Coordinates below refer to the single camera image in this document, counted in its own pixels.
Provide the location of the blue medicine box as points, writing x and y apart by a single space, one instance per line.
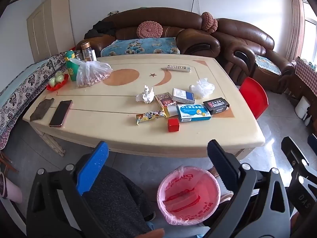
193 112

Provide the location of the pink round cushion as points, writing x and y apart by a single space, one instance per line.
208 22
149 29

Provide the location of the red plastic stool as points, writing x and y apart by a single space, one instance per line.
255 96

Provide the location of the clear drinking glass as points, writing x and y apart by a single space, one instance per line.
77 55

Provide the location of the white and blue box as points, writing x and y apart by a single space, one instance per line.
183 96

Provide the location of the glass bottle with gold cap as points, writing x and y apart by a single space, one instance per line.
87 52

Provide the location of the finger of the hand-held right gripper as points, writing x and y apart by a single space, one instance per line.
293 151
313 141

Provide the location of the plastic bag of peanuts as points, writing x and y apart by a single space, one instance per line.
90 74

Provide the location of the blue floral seat cover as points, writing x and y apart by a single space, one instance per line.
141 45

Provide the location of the red plate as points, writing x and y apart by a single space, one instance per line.
55 86

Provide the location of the brown leather sofa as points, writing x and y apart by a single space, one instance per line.
173 22

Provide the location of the pale green apple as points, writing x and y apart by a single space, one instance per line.
59 76
53 81

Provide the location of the bin with pink bag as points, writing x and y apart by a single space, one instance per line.
188 198

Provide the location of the white tissue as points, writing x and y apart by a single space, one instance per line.
146 95

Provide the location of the green children's bottle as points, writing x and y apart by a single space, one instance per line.
71 68

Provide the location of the smartphone with pink case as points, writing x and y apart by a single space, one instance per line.
60 113

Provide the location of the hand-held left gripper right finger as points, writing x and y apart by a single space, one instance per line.
223 163

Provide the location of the clear plastic bag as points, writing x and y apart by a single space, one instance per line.
203 88

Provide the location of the white appliance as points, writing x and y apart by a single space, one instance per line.
303 107

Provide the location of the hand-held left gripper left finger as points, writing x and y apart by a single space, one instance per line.
92 168

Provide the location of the yellow snack wrapper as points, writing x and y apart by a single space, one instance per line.
149 116

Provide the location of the light blue stool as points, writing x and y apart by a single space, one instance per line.
152 226

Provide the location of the patterned yellow-edged box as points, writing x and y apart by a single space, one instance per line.
164 99

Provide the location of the black and white floral cover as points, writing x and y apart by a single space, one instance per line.
14 96

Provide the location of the small red box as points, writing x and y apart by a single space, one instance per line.
173 125

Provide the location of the checked tablecloth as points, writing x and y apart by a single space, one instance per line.
307 76

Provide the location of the teal seat cover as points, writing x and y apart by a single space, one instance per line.
268 65

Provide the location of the white remote control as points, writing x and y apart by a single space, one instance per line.
177 68

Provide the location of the pink curtain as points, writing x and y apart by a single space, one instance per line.
296 22

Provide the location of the black box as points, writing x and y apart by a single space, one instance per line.
216 106

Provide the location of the window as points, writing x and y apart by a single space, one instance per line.
310 37

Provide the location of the cream cabinet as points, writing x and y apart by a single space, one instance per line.
49 27

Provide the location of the dark grey cloth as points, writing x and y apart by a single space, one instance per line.
42 109

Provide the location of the pink flask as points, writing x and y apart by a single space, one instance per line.
11 191

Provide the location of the dark clothes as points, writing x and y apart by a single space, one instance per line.
101 28

